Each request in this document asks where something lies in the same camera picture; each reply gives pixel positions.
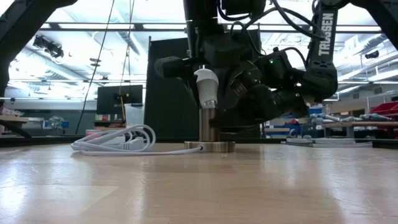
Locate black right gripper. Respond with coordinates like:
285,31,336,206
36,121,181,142
208,83,309,134

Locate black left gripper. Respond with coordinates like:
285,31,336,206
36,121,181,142
154,33,259,110

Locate white lightbulb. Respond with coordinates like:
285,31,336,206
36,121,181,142
193,68,220,109

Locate brass lamp socket base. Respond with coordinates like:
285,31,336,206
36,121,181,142
183,107,236,153

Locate white power cord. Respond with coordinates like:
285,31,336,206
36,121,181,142
70,124,205,156

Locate clear plastic bin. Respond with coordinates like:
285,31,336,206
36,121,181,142
124,104,146,128

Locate grey blue tool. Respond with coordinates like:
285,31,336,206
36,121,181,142
310,112,342,123
358,112,390,122

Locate hard drive in antistatic bag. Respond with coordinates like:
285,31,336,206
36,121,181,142
280,136,373,148

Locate black monitor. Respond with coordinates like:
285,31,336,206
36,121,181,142
96,84,144,116

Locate wooden workbench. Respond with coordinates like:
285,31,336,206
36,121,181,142
322,120,398,138

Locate red storage bin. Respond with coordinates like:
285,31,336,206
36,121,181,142
369,101,398,123

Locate black ceiling track light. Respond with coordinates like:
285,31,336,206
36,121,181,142
32,35,65,60

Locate wooden table with black leg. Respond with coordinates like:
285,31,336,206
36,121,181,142
0,114,35,140

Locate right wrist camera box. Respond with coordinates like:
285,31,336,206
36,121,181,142
228,67,265,98

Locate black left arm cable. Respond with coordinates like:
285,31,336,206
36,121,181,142
216,0,274,35

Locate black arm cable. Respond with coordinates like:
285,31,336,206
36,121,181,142
270,0,326,68
216,0,274,35

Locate yellow cable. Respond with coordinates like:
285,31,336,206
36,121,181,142
119,0,136,124

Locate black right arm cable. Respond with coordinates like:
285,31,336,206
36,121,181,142
270,0,326,68

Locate thin black hanging cable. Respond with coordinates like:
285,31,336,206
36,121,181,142
76,0,116,134

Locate small black ceiling camera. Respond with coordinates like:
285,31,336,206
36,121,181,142
364,49,381,60

